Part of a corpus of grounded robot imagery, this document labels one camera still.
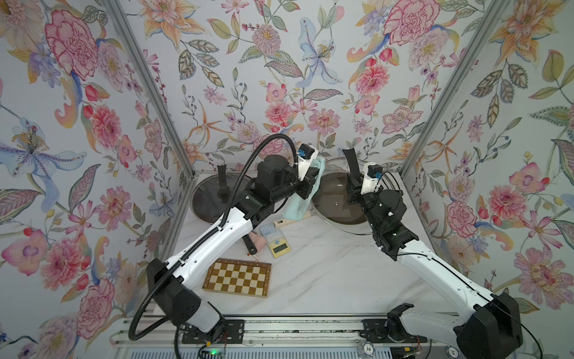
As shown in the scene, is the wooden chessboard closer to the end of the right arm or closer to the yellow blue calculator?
the yellow blue calculator

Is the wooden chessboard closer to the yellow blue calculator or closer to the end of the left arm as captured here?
the yellow blue calculator

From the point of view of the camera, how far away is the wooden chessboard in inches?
32.2

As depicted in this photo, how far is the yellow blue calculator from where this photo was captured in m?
0.94

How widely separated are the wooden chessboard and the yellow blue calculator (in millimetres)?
78
